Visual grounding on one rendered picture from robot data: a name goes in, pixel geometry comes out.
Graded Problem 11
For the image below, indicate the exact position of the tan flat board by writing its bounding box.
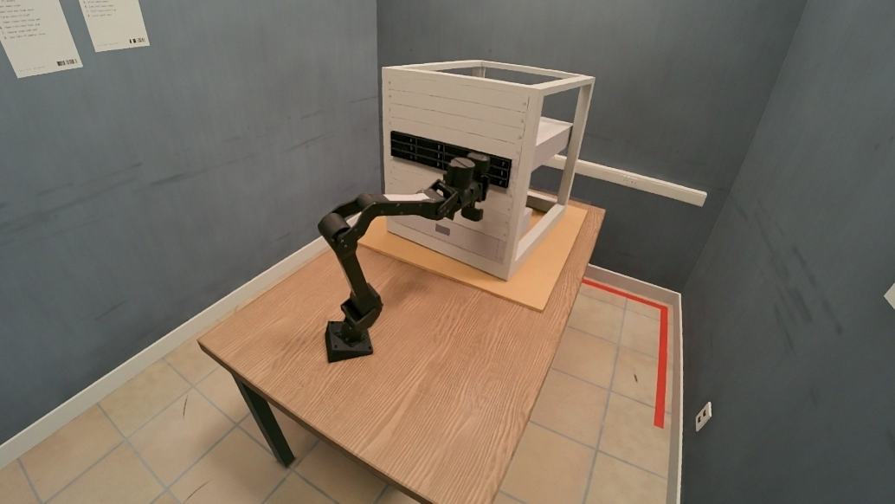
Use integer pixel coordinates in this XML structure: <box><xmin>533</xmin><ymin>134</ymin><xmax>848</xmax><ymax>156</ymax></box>
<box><xmin>357</xmin><ymin>205</ymin><xmax>588</xmax><ymax>313</ymax></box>

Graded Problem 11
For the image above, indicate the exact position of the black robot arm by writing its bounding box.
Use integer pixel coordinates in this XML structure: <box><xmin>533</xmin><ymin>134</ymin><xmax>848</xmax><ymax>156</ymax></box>
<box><xmin>318</xmin><ymin>158</ymin><xmax>474</xmax><ymax>347</ymax></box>

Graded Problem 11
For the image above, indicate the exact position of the white equipment rack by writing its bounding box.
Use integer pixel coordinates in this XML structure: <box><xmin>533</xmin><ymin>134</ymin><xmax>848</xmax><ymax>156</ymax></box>
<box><xmin>382</xmin><ymin>60</ymin><xmax>596</xmax><ymax>281</ymax></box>

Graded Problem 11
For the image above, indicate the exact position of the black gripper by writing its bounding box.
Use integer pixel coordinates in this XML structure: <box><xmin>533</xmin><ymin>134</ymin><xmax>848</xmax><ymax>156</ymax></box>
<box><xmin>460</xmin><ymin>152</ymin><xmax>491</xmax><ymax>222</ymax></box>

